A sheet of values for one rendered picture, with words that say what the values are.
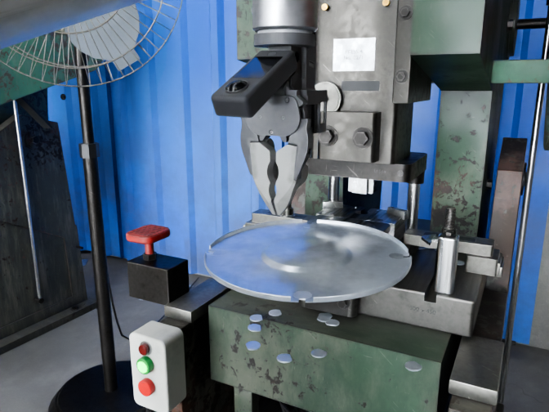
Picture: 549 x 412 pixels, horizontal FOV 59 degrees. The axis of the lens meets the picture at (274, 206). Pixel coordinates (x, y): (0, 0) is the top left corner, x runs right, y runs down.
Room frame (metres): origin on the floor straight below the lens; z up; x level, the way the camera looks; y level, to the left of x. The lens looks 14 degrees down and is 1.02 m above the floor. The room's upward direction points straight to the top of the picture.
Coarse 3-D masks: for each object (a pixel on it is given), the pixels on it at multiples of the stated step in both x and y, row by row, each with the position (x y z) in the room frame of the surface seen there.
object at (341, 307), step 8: (320, 216) 0.88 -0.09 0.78; (328, 216) 0.88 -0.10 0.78; (360, 224) 0.81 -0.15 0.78; (368, 224) 0.81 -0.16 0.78; (376, 224) 0.82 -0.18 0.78; (384, 224) 0.82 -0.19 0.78; (304, 304) 0.76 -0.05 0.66; (312, 304) 0.76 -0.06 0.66; (320, 304) 0.75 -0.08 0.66; (328, 304) 0.74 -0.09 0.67; (336, 304) 0.74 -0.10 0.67; (344, 304) 0.72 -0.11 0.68; (352, 304) 0.73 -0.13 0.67; (328, 312) 0.74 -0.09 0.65; (336, 312) 0.74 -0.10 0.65; (344, 312) 0.73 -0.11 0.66; (352, 312) 0.73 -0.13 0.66
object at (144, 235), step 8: (128, 232) 0.84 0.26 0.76; (136, 232) 0.83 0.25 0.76; (144, 232) 0.83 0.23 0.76; (152, 232) 0.84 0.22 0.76; (160, 232) 0.84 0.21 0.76; (168, 232) 0.86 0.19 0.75; (128, 240) 0.83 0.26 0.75; (136, 240) 0.82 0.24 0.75; (144, 240) 0.81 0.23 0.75; (152, 240) 0.82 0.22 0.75; (152, 248) 0.85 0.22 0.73
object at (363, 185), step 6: (354, 180) 0.89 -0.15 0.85; (360, 180) 0.88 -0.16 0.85; (366, 180) 0.87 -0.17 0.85; (372, 180) 0.88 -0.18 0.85; (348, 186) 0.90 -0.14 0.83; (354, 186) 0.89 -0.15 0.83; (360, 186) 0.88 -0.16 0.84; (366, 186) 0.87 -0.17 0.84; (372, 186) 0.88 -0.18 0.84; (354, 192) 0.89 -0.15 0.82; (360, 192) 0.88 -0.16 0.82; (366, 192) 0.87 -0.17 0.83; (372, 192) 0.88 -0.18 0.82
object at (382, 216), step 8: (328, 208) 0.93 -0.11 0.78; (336, 208) 0.93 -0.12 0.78; (344, 208) 0.93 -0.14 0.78; (352, 208) 0.93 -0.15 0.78; (360, 208) 0.93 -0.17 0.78; (376, 208) 0.93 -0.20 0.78; (336, 216) 0.88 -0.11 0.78; (344, 216) 0.88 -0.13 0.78; (352, 216) 0.88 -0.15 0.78; (360, 216) 0.88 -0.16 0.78; (368, 216) 0.88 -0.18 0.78; (376, 216) 0.88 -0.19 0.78; (384, 216) 0.88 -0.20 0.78; (392, 216) 0.88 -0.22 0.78; (392, 224) 0.83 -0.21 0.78; (400, 224) 0.87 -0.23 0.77; (392, 232) 0.83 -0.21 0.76; (400, 232) 0.87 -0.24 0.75
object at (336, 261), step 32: (256, 224) 0.78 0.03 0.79; (288, 224) 0.79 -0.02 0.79; (320, 224) 0.79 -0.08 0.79; (352, 224) 0.77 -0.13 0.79; (224, 256) 0.66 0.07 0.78; (256, 256) 0.66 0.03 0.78; (288, 256) 0.64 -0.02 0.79; (320, 256) 0.64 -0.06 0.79; (352, 256) 0.65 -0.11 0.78; (384, 256) 0.65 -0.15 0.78; (256, 288) 0.55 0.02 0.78; (288, 288) 0.55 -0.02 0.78; (320, 288) 0.55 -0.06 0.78; (352, 288) 0.55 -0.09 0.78; (384, 288) 0.54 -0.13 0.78
